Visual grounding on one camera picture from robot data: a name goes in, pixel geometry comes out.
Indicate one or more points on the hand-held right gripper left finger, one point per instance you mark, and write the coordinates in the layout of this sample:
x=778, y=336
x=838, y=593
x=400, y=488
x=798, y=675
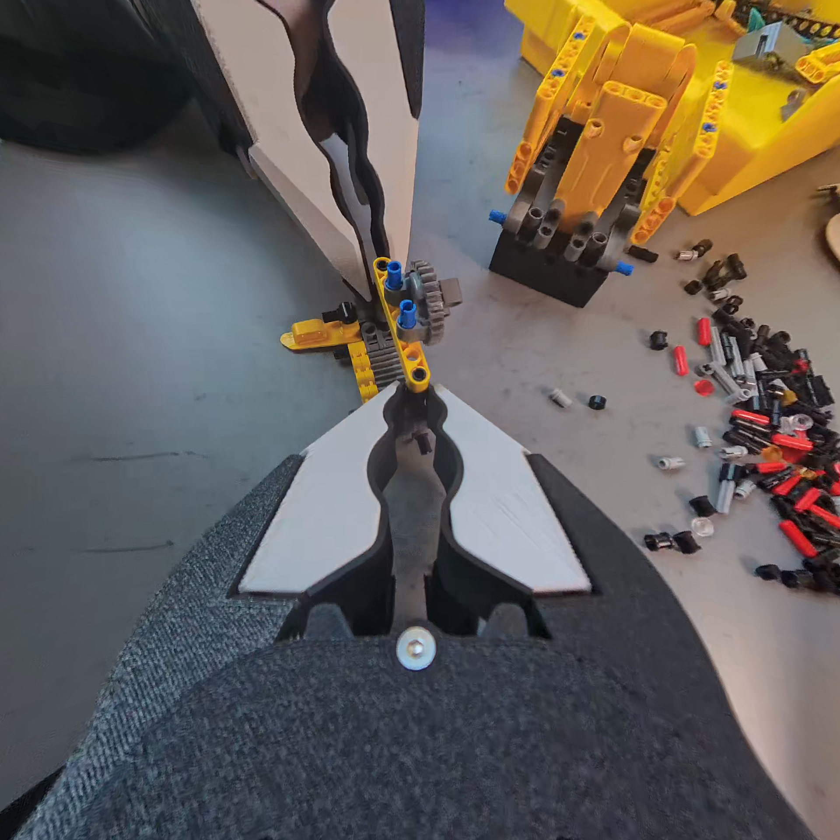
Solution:
x=315, y=518

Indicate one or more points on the small grey lego connector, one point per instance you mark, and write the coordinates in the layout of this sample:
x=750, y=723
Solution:
x=793, y=105

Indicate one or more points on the yellow plastic storage bin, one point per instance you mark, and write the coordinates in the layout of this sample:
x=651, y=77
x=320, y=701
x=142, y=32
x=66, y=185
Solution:
x=754, y=144

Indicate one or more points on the long black lego beam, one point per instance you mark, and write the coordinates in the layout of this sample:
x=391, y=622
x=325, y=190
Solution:
x=800, y=23

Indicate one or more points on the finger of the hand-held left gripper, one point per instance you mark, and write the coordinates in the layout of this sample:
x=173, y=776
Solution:
x=387, y=98
x=262, y=98

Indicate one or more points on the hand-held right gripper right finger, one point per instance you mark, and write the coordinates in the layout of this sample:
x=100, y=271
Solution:
x=512, y=518

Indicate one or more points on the yellow lego beam with black pins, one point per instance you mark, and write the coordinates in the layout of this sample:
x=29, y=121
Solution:
x=413, y=358

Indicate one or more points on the large yellow black lego model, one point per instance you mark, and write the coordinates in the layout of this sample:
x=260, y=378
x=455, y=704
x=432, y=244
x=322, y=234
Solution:
x=590, y=164

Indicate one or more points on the grey yellow lego rack assembly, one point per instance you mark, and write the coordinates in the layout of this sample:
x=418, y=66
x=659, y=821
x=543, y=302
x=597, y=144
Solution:
x=308, y=331

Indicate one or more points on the pale rounded board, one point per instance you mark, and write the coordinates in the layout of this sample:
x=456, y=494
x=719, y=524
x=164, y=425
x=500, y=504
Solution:
x=833, y=239

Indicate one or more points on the pile of small lego pins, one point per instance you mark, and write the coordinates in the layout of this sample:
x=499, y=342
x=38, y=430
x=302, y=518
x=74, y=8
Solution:
x=774, y=426

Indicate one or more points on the single light grey lego pin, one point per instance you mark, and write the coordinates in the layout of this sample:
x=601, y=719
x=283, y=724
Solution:
x=560, y=397

